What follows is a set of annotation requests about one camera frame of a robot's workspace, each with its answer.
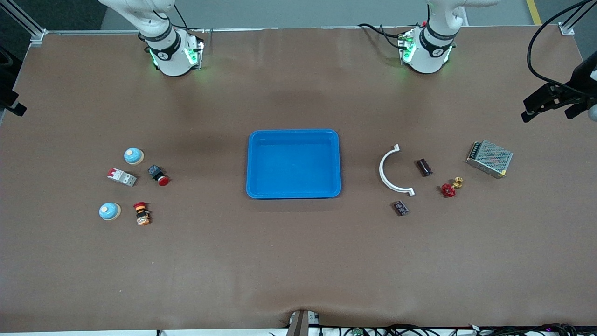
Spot metal mesh power supply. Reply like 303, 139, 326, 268
465, 140, 514, 179

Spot white red circuit breaker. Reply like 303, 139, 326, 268
107, 168, 138, 187

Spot red handle brass valve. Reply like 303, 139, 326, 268
441, 177, 464, 198

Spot red push button switch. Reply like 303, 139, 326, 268
148, 164, 170, 187

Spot white curved bracket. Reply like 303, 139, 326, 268
379, 144, 415, 197

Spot silver table edge rail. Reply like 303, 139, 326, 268
44, 26, 426, 35

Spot red orange emergency stop button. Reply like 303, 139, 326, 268
133, 202, 151, 226

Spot blue plastic tray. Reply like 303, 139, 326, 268
246, 129, 342, 199

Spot black cable bundle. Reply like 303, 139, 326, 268
319, 323, 597, 336

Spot aluminium frame post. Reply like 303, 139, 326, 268
559, 0, 597, 36
0, 0, 48, 47

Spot thin black base cable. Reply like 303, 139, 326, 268
173, 5, 206, 33

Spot brown grey camera mount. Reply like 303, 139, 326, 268
285, 309, 321, 336

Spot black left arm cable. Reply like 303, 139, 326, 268
527, 0, 594, 90

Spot black cables at arm base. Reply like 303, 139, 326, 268
358, 22, 407, 50

